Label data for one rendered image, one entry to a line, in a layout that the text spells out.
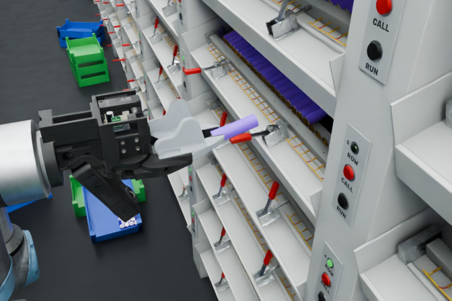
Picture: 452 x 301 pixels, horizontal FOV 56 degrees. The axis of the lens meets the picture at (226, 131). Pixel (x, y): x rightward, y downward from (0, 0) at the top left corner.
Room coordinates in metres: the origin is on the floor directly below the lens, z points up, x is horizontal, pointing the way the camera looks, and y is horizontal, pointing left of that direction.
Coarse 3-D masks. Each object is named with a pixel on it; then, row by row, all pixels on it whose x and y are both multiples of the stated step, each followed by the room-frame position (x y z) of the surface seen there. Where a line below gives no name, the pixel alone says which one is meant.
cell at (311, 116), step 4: (320, 108) 0.61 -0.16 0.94; (312, 112) 0.60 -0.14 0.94; (316, 112) 0.60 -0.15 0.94; (320, 112) 0.60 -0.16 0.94; (324, 112) 0.60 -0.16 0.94; (308, 116) 0.59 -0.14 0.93; (312, 116) 0.59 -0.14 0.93; (316, 116) 0.59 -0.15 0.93; (320, 116) 0.59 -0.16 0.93; (324, 116) 0.60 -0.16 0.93; (308, 120) 0.59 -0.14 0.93; (312, 120) 0.59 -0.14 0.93; (316, 120) 0.59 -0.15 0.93; (308, 124) 0.59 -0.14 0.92
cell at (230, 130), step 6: (252, 114) 0.48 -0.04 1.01; (240, 120) 0.47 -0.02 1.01; (246, 120) 0.47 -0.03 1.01; (252, 120) 0.47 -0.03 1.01; (222, 126) 0.46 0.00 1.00; (228, 126) 0.46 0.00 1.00; (234, 126) 0.46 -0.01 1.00; (240, 126) 0.46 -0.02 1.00; (246, 126) 0.46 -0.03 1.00; (252, 126) 0.46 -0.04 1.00; (216, 132) 0.45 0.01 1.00; (222, 132) 0.45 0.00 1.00; (228, 132) 0.45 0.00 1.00; (234, 132) 0.46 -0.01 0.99; (240, 132) 0.46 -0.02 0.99; (228, 138) 0.45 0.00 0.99
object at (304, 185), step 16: (192, 32) 0.98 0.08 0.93; (208, 32) 0.99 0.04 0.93; (224, 32) 0.99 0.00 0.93; (192, 48) 0.98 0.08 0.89; (208, 64) 0.89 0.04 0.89; (208, 80) 0.86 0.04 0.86; (224, 80) 0.81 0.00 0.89; (224, 96) 0.75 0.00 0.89; (240, 96) 0.73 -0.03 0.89; (240, 112) 0.68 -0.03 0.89; (256, 112) 0.67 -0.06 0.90; (256, 128) 0.62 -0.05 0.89; (320, 128) 0.58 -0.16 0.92; (256, 144) 0.61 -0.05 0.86; (288, 144) 0.56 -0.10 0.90; (272, 160) 0.54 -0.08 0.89; (288, 160) 0.53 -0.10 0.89; (288, 176) 0.50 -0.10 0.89; (304, 176) 0.49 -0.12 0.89; (320, 176) 0.48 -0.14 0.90; (304, 192) 0.46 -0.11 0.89; (320, 192) 0.41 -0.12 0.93; (304, 208) 0.45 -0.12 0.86
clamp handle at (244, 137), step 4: (268, 128) 0.58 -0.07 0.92; (256, 132) 0.58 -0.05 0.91; (260, 132) 0.58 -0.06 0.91; (264, 132) 0.58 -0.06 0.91; (268, 132) 0.58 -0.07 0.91; (236, 136) 0.56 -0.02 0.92; (240, 136) 0.56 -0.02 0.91; (244, 136) 0.56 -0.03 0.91; (248, 136) 0.56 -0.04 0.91; (252, 136) 0.57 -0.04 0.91; (256, 136) 0.57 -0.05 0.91; (260, 136) 0.57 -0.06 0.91; (232, 140) 0.55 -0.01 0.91; (236, 140) 0.55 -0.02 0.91; (240, 140) 0.56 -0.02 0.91; (244, 140) 0.56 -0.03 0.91
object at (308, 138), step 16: (208, 48) 0.94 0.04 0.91; (224, 48) 0.89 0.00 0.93; (240, 64) 0.80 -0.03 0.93; (256, 80) 0.73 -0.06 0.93; (272, 96) 0.67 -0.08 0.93; (272, 112) 0.64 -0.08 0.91; (288, 112) 0.61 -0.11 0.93; (304, 128) 0.56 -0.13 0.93; (304, 144) 0.55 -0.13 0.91; (320, 144) 0.52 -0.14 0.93; (304, 160) 0.51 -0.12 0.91; (320, 160) 0.50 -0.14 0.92
